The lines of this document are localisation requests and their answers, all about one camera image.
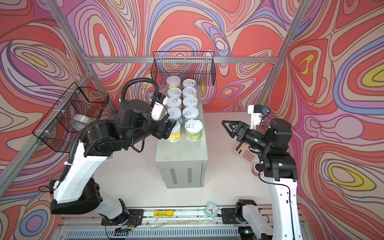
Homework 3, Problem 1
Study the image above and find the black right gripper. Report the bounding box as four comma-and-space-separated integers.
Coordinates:
221, 120, 271, 152

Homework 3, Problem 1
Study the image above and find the blue can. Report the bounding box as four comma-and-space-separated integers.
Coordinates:
182, 107, 199, 122
168, 107, 183, 123

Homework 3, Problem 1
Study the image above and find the can one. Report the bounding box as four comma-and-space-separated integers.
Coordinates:
167, 97, 183, 109

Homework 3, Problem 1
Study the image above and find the can two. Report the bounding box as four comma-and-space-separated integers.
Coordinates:
167, 122, 181, 143

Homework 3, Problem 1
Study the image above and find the pink label can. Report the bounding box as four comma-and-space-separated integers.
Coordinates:
183, 97, 199, 108
167, 88, 182, 98

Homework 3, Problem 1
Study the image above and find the green label can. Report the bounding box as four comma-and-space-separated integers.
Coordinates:
185, 120, 203, 142

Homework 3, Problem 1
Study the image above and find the orange fruit can plastic lid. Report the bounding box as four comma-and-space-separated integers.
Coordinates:
166, 76, 181, 89

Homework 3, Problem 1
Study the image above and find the white brown label can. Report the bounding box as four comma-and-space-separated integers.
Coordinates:
183, 79, 197, 88

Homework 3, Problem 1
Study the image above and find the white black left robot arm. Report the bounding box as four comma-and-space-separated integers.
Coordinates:
49, 97, 177, 226

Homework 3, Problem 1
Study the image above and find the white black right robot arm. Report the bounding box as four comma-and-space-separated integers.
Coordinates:
231, 119, 304, 240

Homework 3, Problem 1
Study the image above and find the pink calculator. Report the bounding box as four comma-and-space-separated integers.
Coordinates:
234, 143, 257, 164

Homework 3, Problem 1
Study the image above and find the pink round container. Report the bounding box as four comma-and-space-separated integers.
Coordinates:
252, 164, 260, 177

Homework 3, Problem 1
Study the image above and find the silver tape roll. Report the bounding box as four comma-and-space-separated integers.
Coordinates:
72, 114, 92, 125

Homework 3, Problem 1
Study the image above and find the grey metal cabinet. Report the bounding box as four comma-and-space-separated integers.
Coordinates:
155, 87, 208, 189

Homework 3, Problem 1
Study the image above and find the teal alarm clock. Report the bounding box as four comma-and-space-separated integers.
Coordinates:
204, 202, 219, 219

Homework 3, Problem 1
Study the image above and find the green circuit board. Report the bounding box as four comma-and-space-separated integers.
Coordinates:
114, 228, 133, 237

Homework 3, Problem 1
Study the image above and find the black wire basket left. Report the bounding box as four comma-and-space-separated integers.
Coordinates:
33, 83, 109, 153

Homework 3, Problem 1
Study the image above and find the black wire basket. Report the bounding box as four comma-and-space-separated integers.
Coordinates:
33, 83, 109, 153
151, 50, 216, 86

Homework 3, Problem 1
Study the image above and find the black wire basket rear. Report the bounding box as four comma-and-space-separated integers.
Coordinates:
151, 50, 216, 86

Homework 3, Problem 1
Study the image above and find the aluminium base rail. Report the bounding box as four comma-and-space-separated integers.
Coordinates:
59, 205, 283, 229

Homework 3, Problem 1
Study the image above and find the white vented cable duct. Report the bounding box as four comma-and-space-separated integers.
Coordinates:
56, 227, 241, 240

